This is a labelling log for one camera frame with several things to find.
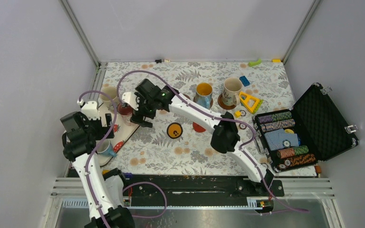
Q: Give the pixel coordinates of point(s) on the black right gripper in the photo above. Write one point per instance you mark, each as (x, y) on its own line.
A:
(137, 118)

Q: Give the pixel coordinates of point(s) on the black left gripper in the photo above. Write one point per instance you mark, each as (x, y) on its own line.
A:
(103, 130)

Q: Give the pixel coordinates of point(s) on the pink mug dark rim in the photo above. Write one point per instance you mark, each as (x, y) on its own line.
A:
(126, 113)

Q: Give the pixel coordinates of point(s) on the red round coaster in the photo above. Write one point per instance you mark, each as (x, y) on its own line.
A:
(198, 128)

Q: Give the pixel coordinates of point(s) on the blue mug yellow inside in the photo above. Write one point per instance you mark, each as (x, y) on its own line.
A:
(203, 95)

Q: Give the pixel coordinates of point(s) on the cream mug with handle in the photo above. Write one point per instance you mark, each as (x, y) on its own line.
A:
(231, 89)

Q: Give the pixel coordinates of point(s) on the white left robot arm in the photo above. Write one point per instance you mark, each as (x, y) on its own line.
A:
(104, 193)

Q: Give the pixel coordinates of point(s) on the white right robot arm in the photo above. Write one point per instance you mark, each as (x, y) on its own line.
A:
(225, 138)

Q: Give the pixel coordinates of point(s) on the yellow black-rimmed coaster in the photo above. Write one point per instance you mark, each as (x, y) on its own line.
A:
(174, 130)

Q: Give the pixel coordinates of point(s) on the white mushroom pattern tray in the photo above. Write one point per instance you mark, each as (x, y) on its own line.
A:
(122, 133)

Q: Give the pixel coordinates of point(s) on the cream mug far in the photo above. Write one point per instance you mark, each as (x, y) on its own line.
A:
(112, 97)

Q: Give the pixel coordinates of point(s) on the floral tablecloth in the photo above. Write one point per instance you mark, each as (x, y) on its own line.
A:
(152, 151)

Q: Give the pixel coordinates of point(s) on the small yellow toy cube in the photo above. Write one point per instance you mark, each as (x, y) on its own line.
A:
(237, 114)

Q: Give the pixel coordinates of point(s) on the blue toy brick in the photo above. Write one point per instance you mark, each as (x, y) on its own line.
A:
(244, 81)

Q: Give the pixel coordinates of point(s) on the yellow toy shape sorter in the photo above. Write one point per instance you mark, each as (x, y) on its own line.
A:
(251, 103)

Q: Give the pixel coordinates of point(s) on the green plastic block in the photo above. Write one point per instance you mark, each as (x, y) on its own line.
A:
(255, 63)

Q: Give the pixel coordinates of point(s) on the black poker chip case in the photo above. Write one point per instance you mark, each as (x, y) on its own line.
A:
(311, 131)

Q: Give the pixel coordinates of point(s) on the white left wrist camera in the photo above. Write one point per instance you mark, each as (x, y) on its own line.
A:
(90, 110)

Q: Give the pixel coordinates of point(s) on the small ring poker chip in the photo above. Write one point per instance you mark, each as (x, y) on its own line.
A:
(242, 126)

